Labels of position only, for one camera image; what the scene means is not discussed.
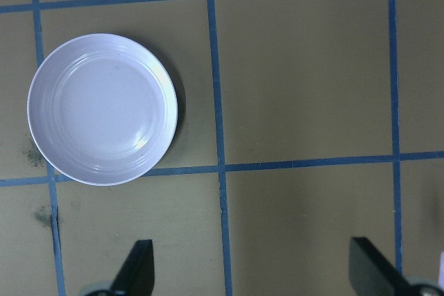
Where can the light purple round plate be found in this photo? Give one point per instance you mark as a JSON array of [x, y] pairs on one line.
[[102, 109]]

